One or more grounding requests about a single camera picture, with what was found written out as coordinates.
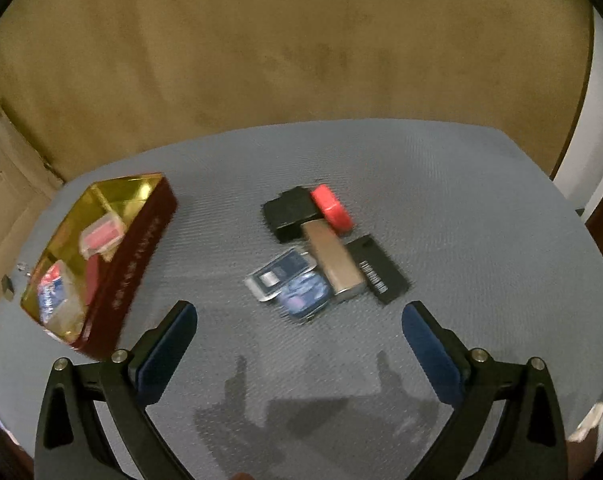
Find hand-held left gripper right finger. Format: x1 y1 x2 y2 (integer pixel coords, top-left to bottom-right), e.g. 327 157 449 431
401 301 568 480

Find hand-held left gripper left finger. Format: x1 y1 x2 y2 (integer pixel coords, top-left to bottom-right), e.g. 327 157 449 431
34 300 198 480

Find red tin box gold interior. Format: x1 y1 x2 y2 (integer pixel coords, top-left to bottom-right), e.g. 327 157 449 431
20 172 178 361

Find black rectangular card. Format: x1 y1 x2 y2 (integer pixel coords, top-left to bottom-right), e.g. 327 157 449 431
345 234 413 306

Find dark red box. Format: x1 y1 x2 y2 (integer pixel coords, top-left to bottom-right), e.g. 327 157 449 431
83 252 113 308

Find clear box blue red label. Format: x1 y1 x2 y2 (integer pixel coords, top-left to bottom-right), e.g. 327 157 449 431
36 260 88 337

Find clear box red contents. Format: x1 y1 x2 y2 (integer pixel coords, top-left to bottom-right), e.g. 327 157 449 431
78 211 128 260

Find tan metallic rectangular bar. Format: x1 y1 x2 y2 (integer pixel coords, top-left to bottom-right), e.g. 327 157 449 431
301 220 367 304

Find round blue patterned tin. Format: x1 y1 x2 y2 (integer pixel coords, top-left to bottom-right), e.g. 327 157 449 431
276 272 333 324

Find small red plastic tag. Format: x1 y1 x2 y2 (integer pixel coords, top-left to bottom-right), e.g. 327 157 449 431
310 184 355 237

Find black charger adapter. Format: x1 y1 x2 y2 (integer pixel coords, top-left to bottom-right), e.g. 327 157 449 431
262 186 323 244

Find grey honeycomb mat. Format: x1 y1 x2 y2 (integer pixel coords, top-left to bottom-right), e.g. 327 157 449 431
0 120 603 480

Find crumpled white paper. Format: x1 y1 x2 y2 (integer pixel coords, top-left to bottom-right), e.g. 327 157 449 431
569 400 603 444

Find torn brown cardboard sheet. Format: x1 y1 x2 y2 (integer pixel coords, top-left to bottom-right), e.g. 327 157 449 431
0 114 65 313

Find tan suede backrest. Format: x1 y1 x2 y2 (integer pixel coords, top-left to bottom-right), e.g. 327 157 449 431
0 0 596 182

